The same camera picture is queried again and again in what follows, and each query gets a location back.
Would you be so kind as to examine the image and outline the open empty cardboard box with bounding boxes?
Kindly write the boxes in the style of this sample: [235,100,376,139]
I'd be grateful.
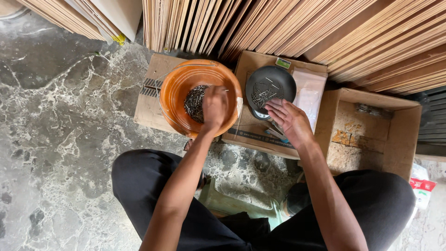
[315,88,423,182]

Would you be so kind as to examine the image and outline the clear plastic bags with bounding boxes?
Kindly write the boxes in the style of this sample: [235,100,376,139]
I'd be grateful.
[291,67,327,133]

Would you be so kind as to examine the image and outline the scale base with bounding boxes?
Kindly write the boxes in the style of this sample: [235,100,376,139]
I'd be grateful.
[252,109,272,121]

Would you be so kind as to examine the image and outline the large stack of plywood sheets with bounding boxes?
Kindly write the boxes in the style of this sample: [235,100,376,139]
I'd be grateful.
[142,0,446,95]

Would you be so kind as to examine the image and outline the orange plastic bucket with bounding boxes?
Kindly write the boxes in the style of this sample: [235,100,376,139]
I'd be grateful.
[159,59,243,139]

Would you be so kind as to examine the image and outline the person's left leg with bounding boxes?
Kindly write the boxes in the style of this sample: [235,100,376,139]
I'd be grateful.
[111,149,270,251]

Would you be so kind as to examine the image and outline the black round scale pan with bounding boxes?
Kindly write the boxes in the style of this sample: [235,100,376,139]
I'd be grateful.
[245,66,297,115]

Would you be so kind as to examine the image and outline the person's left hand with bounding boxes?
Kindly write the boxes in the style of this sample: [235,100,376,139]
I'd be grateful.
[202,86,230,133]

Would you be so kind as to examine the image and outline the small stack of plywood sheets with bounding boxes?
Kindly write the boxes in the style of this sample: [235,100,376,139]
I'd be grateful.
[16,0,143,45]

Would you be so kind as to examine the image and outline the white red plastic bag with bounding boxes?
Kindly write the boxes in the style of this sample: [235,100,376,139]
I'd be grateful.
[409,162,437,210]

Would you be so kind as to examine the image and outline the blue white small tool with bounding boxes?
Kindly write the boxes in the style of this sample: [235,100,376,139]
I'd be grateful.
[264,127,290,143]

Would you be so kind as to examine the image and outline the closed cardboard box with tape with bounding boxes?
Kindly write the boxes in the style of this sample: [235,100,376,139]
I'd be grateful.
[134,53,189,135]

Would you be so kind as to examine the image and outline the person's leg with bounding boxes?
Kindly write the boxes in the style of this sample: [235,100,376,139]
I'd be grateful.
[261,170,416,251]
[111,149,270,251]

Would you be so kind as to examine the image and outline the person's right leg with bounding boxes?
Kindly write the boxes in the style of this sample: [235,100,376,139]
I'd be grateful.
[261,170,416,251]

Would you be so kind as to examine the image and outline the black plastic crate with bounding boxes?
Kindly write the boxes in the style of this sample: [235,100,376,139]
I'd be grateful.
[416,85,446,155]

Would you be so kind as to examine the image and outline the person's right foot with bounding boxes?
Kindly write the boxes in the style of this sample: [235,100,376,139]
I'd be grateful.
[280,182,312,217]

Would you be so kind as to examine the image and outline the person's right hand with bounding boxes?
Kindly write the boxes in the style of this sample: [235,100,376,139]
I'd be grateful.
[264,98,316,150]

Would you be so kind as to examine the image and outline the pile of nails in bucket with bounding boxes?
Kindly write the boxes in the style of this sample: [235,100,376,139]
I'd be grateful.
[184,85,210,123]

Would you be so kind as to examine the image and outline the green plastic stool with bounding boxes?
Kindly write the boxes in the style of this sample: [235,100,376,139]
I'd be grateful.
[199,178,290,229]

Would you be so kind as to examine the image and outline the printed flat cardboard box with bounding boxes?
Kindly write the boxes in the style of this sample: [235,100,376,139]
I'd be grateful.
[222,50,328,160]

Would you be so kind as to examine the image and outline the clear bag of nails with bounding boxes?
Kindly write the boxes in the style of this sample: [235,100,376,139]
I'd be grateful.
[355,103,394,120]

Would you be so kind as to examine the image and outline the heap of nails in pan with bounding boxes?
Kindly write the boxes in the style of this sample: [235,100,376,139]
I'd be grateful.
[251,77,284,109]

